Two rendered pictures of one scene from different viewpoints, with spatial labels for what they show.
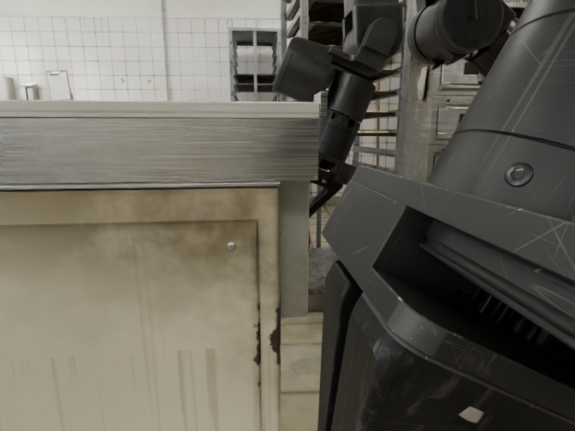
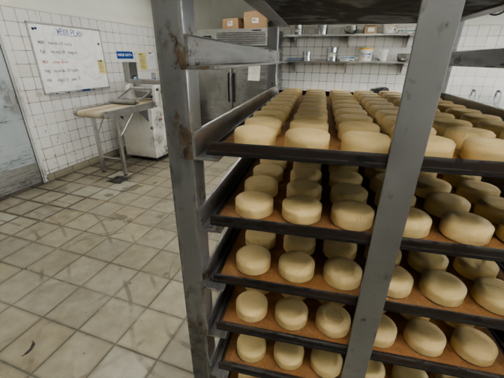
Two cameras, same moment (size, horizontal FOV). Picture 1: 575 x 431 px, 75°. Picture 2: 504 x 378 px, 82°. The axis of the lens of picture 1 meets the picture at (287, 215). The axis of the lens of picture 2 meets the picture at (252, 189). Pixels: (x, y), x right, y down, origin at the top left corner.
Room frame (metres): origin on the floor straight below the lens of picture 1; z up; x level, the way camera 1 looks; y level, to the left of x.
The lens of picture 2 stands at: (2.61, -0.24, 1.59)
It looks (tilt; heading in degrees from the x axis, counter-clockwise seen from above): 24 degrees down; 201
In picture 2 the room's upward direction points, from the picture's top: 1 degrees clockwise
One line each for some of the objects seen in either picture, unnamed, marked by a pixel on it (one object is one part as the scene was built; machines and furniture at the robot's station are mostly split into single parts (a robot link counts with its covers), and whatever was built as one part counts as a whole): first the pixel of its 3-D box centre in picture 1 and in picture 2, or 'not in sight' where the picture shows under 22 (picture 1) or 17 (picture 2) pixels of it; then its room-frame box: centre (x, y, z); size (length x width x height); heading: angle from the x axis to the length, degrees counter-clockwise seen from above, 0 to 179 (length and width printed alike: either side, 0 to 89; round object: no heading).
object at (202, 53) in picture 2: not in sight; (262, 55); (2.04, -0.44, 1.59); 0.64 x 0.03 x 0.03; 8
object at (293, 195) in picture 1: (281, 221); not in sight; (0.46, 0.01, 0.77); 0.24 x 0.04 x 0.14; 6
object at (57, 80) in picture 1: (60, 87); not in sight; (4.43, 2.56, 1.37); 0.27 x 0.02 x 0.40; 92
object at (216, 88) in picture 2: not in sight; (240, 89); (-2.88, -2.59, 1.03); 1.40 x 0.90 x 2.05; 92
